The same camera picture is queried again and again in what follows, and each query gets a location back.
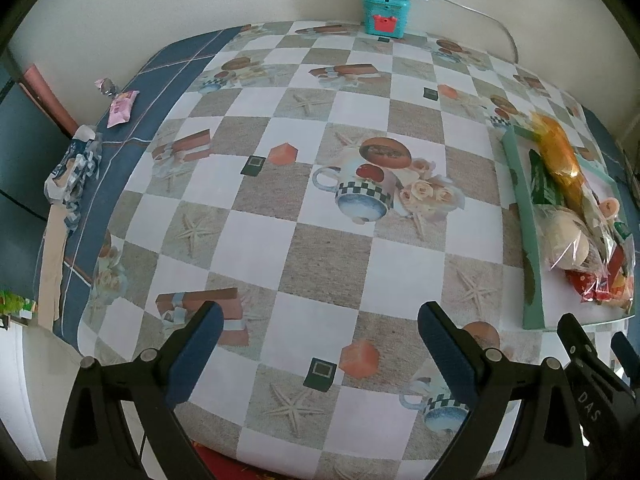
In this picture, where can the white tray with teal rim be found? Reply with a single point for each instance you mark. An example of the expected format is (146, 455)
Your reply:
(531, 260)

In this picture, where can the dark teal cabinet door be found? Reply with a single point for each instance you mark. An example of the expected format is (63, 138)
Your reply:
(20, 160)

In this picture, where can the checked printed tablecloth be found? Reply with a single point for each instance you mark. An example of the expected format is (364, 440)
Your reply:
(300, 260)

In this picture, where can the small pink packet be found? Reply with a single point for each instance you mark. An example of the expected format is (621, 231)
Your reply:
(122, 107)

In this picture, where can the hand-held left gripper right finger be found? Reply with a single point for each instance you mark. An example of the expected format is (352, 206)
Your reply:
(447, 355)

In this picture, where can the red cloth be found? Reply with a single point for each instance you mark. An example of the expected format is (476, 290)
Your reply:
(215, 465)

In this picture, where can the dark green snack packet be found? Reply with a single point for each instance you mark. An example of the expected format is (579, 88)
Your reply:
(542, 185)

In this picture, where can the blue tiled table cover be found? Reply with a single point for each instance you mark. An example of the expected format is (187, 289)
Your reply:
(150, 90)

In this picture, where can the brown roll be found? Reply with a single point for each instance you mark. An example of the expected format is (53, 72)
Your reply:
(50, 95)

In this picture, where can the orange snack packet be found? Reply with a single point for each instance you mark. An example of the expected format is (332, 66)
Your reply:
(560, 155)

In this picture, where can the orange jelly cup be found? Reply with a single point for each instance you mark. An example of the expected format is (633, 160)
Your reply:
(610, 207)

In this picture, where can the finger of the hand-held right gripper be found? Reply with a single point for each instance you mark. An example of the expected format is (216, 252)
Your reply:
(575, 335)
(625, 352)

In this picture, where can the crumpled foil wrapper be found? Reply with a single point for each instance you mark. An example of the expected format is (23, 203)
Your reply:
(106, 85)

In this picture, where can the round bread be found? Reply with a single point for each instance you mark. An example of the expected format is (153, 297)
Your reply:
(567, 242)

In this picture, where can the blue white patterned cloth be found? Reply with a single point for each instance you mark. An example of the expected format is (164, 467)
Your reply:
(72, 175)

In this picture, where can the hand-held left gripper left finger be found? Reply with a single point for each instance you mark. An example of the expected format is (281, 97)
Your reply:
(192, 355)

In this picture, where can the large red snack bag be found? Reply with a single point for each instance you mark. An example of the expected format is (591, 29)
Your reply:
(595, 285)

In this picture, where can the teal box with red crab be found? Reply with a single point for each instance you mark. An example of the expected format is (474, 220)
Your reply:
(386, 12)

